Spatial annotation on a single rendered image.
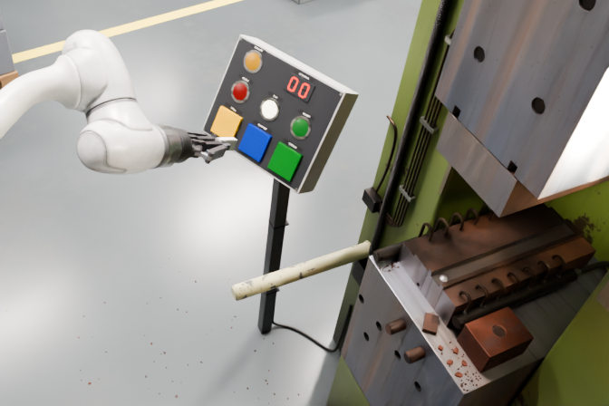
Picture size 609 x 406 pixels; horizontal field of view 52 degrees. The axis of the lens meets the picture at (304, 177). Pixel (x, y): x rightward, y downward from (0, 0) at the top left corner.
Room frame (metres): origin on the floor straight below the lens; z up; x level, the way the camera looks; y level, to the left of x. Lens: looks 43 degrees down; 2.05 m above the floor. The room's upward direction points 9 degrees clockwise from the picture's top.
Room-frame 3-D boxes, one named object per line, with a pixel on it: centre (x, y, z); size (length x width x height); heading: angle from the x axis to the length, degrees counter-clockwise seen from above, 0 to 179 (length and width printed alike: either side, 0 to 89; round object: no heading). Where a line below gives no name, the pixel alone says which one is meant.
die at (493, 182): (0.99, -0.48, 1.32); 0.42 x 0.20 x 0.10; 123
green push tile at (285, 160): (1.15, 0.05, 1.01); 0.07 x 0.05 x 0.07; 58
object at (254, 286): (1.12, -0.04, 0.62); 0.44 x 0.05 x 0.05; 123
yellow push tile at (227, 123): (1.26, 0.22, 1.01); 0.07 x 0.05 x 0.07; 58
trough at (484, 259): (0.97, -0.49, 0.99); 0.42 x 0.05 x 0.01; 123
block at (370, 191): (1.27, -0.20, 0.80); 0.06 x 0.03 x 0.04; 33
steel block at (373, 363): (0.95, -0.52, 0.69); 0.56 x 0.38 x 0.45; 123
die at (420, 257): (0.99, -0.48, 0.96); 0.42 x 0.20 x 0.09; 123
